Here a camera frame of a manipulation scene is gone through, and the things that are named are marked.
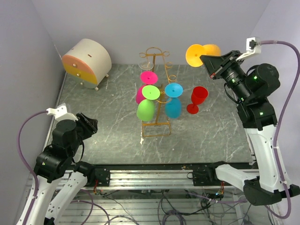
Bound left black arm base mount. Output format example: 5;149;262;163
90;167;111;187

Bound green plastic wine glass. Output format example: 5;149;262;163
136;85;160;121

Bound clear wine glass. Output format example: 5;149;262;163
138;61;154;70

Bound red plastic wine glass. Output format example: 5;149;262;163
186;86;209;114

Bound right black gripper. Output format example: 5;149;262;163
200;50;253;102

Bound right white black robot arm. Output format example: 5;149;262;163
199;51;300;206

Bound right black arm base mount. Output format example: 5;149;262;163
185;161;233;187

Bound gold wire wine glass rack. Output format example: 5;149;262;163
139;47;177;138

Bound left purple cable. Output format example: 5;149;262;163
18;111;49;223

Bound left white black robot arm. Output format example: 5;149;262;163
17;112;98;225

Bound white semicircular drawer cabinet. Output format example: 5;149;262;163
62;38;112;91

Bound blue plastic wine glass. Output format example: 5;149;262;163
165;83;183;119

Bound aluminium rail frame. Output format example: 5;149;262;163
23;167;282;225

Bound orange plastic wine glass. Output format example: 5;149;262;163
185;44;221;68

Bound pink plastic wine glass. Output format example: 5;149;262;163
135;71;158;104

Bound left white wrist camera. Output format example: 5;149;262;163
46;103;78;122

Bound tangled cables under frame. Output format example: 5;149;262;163
70;185;277;225

